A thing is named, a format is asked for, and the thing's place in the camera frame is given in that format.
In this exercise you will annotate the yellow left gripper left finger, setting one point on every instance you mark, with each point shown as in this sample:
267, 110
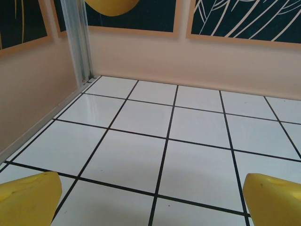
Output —
28, 200

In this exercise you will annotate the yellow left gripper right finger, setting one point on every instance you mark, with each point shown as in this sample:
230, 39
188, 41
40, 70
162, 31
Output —
275, 202

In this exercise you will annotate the aluminium table edge strip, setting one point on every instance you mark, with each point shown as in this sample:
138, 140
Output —
35, 128

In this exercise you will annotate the aluminium corner post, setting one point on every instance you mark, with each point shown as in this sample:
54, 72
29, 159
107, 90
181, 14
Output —
78, 35

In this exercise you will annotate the wall panel golden circle leaves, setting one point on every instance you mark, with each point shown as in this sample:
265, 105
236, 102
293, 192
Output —
235, 14

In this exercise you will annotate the wall panel with golden oval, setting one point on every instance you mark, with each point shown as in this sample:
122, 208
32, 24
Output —
141, 16

